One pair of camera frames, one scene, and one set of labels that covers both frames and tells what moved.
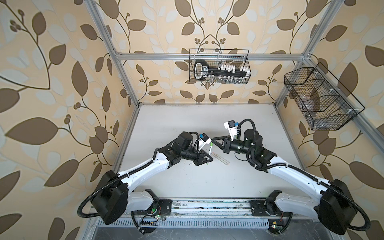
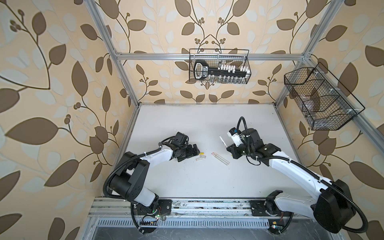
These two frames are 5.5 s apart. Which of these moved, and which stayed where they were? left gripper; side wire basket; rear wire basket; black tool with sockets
Moved: left gripper
Stayed: black tool with sockets; side wire basket; rear wire basket
